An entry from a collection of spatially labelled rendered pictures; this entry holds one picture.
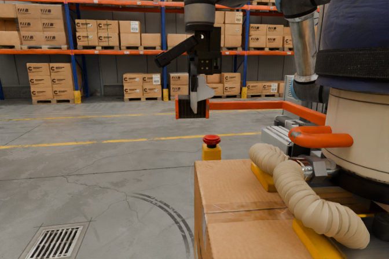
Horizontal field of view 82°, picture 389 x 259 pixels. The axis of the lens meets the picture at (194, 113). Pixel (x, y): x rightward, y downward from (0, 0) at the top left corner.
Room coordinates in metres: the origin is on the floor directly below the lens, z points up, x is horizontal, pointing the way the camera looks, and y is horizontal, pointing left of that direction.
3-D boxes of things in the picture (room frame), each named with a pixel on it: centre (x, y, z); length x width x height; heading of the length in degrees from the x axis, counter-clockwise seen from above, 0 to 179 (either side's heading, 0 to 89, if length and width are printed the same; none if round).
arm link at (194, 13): (0.59, -0.01, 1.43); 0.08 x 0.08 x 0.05
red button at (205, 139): (0.83, -0.07, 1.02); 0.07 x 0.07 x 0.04
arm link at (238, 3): (0.64, -0.10, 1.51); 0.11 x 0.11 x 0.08; 41
